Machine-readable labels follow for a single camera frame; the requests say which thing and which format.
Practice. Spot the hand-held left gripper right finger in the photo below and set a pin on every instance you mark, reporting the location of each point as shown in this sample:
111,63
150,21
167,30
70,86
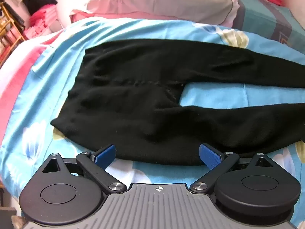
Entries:
209,156

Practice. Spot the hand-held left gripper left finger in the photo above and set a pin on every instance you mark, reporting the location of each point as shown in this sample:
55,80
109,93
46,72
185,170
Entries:
104,153

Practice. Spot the black pants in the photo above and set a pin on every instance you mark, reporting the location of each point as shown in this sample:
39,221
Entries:
133,100

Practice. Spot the blue floral bed sheet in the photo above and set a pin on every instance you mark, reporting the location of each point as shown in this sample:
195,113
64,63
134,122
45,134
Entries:
47,81

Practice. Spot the pink fleece blanket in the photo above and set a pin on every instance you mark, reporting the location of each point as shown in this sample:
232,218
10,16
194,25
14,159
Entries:
14,76

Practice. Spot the stack of pink folded towels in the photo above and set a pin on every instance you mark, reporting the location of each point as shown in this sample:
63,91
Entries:
40,23

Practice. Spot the teal and grey patterned sheet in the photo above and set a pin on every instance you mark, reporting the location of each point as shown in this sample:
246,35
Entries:
262,19

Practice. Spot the yellow wooden rack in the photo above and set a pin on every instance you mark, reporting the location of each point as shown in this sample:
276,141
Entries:
9,23

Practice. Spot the black hanging garment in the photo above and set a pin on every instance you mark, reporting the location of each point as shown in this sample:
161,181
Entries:
35,2

